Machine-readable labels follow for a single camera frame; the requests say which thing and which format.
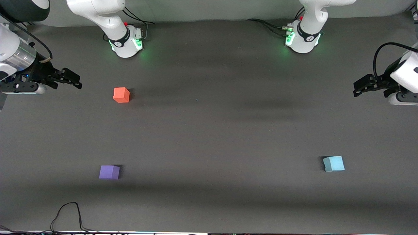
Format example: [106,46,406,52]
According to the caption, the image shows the orange foam block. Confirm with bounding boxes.
[113,87,130,103]

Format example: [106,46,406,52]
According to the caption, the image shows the light blue foam block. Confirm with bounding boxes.
[323,156,345,172]

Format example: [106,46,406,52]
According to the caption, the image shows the black looped table cable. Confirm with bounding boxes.
[0,202,154,235]

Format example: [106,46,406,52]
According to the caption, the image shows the black left arm base cables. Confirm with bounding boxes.
[246,7,306,37]

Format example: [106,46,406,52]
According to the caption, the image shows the black right arm base cables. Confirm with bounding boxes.
[122,7,156,41]

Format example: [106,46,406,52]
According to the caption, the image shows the black arm base cables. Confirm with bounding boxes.
[122,7,156,41]
[246,7,306,37]

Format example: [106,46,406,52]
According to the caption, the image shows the purple foam block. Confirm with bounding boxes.
[99,165,120,180]

